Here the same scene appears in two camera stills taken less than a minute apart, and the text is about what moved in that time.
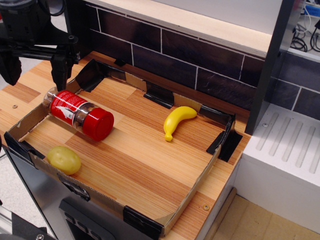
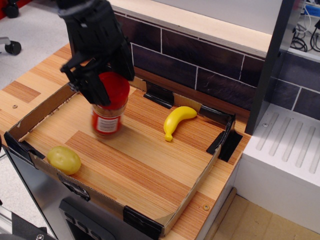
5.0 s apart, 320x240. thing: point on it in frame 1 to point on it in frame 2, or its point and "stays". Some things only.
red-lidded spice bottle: (86, 117) to (106, 119)
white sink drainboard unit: (280, 168) stays
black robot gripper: (29, 29) to (94, 31)
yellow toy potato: (64, 159) stays
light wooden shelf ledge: (191, 23) stays
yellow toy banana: (174, 117) stays
